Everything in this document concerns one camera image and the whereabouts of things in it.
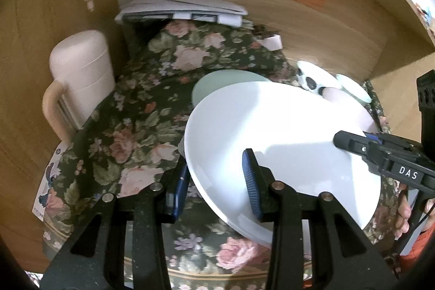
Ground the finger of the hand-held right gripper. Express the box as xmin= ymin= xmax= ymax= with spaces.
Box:
xmin=333 ymin=130 xmax=378 ymax=159

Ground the white plate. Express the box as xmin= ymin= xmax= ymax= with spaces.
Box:
xmin=184 ymin=81 xmax=382 ymax=248

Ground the floral tablecloth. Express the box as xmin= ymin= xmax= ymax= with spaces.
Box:
xmin=42 ymin=18 xmax=402 ymax=290

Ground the person's right hand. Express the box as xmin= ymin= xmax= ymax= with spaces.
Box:
xmin=396 ymin=183 xmax=417 ymax=239

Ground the small white box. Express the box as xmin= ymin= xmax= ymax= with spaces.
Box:
xmin=263 ymin=34 xmax=282 ymax=51

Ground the stack of white papers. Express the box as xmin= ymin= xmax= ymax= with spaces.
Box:
xmin=114 ymin=0 xmax=248 ymax=28

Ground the cartoon sticker card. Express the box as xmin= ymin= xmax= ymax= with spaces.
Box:
xmin=32 ymin=145 xmax=69 ymax=223

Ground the pale green small plate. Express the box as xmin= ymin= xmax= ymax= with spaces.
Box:
xmin=336 ymin=74 xmax=371 ymax=104

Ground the person's right forearm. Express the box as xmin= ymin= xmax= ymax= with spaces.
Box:
xmin=399 ymin=200 xmax=435 ymax=263

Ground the panda print dish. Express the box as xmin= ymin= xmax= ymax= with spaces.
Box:
xmin=296 ymin=61 xmax=337 ymax=95

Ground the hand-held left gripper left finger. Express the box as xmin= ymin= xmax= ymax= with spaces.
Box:
xmin=40 ymin=159 xmax=191 ymax=290

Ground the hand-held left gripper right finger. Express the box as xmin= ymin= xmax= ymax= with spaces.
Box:
xmin=241 ymin=148 xmax=399 ymax=290

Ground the light green bowl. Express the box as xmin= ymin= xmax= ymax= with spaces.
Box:
xmin=191 ymin=70 xmax=272 ymax=110

